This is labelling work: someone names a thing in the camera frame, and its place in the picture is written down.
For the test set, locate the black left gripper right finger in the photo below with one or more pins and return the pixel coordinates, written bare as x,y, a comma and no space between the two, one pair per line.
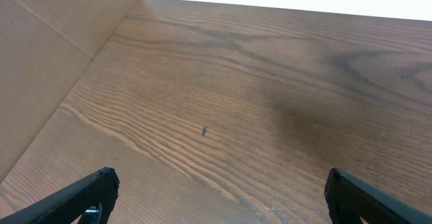
351,200

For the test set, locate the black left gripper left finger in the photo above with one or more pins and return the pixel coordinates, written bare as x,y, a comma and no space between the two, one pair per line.
88,200

